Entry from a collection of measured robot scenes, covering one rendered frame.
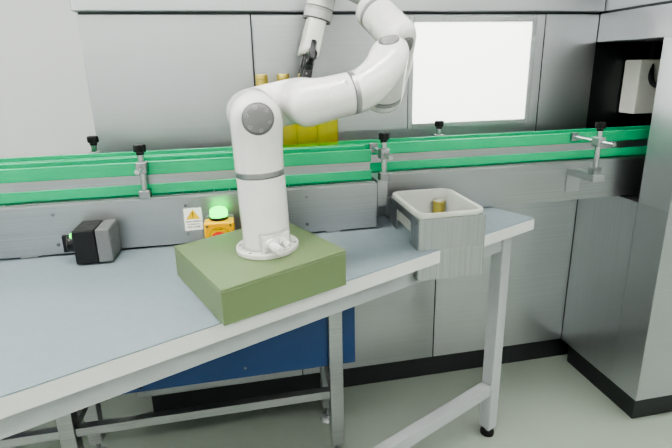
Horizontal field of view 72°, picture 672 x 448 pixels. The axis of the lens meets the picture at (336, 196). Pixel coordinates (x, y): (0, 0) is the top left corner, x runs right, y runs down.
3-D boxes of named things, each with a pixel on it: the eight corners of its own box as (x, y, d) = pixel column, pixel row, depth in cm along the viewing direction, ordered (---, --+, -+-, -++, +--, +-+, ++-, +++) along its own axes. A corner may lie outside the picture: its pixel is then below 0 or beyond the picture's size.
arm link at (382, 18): (331, 12, 101) (331, 68, 113) (380, 67, 90) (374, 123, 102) (395, -6, 106) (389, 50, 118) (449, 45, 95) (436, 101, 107)
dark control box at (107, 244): (122, 250, 115) (117, 218, 113) (114, 263, 107) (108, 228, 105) (86, 253, 113) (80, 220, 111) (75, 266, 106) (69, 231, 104)
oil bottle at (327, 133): (335, 170, 139) (334, 97, 133) (339, 174, 134) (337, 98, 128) (316, 171, 138) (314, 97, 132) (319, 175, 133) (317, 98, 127)
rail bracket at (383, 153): (377, 170, 135) (378, 127, 131) (396, 184, 119) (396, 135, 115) (367, 171, 134) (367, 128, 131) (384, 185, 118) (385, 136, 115)
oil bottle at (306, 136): (316, 171, 138) (313, 97, 133) (318, 175, 133) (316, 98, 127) (297, 172, 137) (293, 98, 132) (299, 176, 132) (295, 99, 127)
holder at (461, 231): (439, 212, 140) (440, 187, 138) (484, 245, 114) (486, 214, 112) (384, 217, 137) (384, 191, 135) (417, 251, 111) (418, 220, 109)
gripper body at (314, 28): (301, 14, 129) (293, 55, 131) (306, 9, 119) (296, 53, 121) (328, 21, 130) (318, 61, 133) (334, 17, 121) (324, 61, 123)
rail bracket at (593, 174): (573, 189, 149) (582, 118, 143) (613, 203, 133) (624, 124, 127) (560, 190, 148) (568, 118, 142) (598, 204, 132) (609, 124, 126)
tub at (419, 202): (447, 216, 135) (448, 187, 132) (485, 243, 113) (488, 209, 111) (389, 221, 131) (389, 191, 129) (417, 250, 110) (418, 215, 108)
